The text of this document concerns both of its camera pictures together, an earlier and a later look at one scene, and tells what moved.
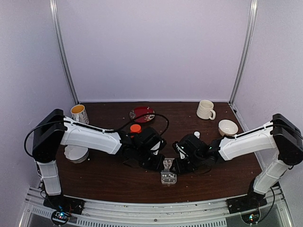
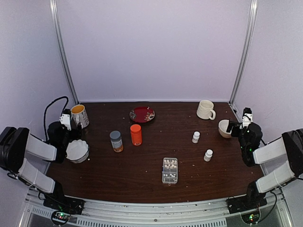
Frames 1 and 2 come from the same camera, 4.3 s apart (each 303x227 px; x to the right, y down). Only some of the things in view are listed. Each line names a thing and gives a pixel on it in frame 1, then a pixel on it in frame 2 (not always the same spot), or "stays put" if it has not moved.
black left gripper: (156, 166) to (75, 135)
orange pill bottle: (135, 128) stays put
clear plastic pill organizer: (167, 177) stays put
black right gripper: (180, 169) to (231, 124)
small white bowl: (227, 127) stays put
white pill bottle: (197, 134) stays put
